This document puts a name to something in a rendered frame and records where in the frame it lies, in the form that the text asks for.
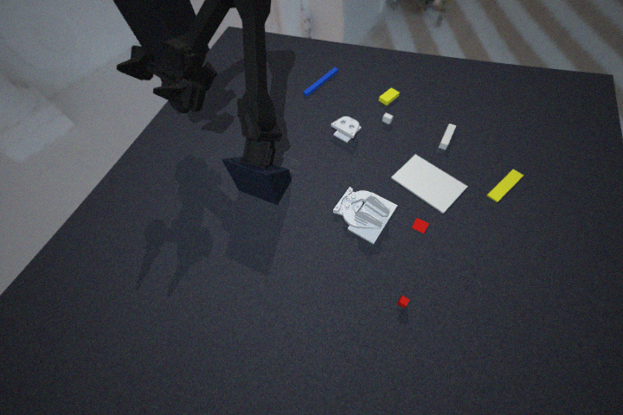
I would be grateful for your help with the blue rectangular bar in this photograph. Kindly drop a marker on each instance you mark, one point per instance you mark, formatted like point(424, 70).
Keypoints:
point(320, 82)

